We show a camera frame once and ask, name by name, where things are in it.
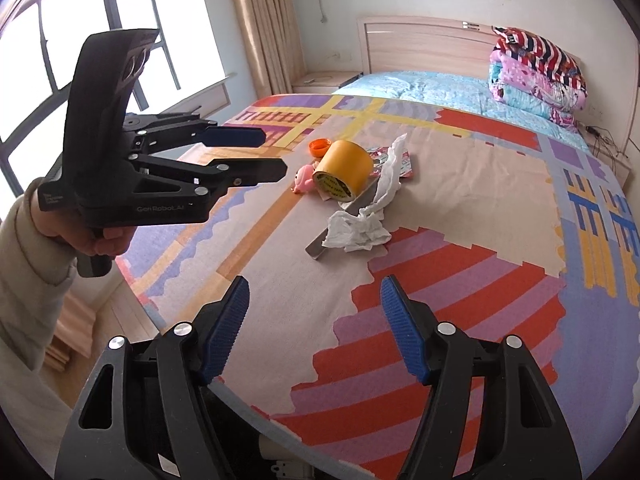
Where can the grey bar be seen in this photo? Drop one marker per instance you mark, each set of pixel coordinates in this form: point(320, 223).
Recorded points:
point(316, 250)

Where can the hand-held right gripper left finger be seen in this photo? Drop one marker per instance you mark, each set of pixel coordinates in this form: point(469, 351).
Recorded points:
point(227, 330)

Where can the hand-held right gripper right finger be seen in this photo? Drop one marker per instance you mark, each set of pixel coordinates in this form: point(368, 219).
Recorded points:
point(405, 330)

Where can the striped folded quilt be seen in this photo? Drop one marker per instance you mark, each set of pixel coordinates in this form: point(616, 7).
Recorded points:
point(545, 55)

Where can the black framed window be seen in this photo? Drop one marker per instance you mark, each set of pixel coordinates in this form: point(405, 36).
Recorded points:
point(75, 15)

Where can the person's left forearm beige sleeve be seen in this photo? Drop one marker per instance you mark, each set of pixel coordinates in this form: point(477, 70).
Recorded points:
point(30, 280)

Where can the red silver blister pack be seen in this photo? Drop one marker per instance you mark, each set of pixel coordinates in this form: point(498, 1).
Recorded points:
point(406, 166)

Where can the pink floral folded quilt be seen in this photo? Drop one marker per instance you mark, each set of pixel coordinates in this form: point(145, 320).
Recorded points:
point(515, 75)

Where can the wooden window bench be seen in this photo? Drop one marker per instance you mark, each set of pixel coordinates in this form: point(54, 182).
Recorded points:
point(210, 100)

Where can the person's left hand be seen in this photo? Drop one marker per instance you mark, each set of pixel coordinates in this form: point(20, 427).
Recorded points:
point(95, 241)

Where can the wooden planks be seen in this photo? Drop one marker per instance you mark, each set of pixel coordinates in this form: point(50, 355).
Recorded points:
point(75, 330)

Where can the pink toy figure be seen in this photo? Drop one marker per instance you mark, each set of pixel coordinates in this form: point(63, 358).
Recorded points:
point(303, 177)

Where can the orange bottle cap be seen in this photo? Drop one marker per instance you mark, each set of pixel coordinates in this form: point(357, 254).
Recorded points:
point(320, 148)

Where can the beige curtain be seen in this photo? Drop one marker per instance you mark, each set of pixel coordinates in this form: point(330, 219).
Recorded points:
point(260, 25)

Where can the wooden headboard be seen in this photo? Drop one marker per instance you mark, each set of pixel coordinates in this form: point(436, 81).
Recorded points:
point(425, 35)

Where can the white tissue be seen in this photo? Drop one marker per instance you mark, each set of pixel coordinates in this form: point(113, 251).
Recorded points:
point(357, 232)

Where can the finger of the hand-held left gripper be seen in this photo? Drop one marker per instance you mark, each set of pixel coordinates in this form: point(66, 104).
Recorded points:
point(260, 171)
point(235, 136)

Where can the yellow tape roll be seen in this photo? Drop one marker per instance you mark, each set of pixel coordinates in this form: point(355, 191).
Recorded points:
point(345, 160)

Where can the wooden nightstand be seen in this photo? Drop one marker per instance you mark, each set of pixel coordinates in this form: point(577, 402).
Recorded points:
point(325, 82)

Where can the light blue floral quilt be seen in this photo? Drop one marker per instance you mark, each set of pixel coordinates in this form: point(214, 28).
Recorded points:
point(425, 85)

